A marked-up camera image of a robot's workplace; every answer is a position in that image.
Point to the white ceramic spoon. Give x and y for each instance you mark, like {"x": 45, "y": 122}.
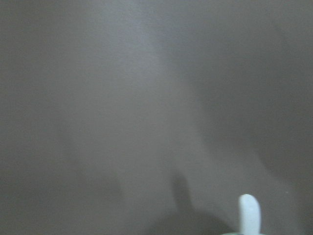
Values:
{"x": 249, "y": 215}

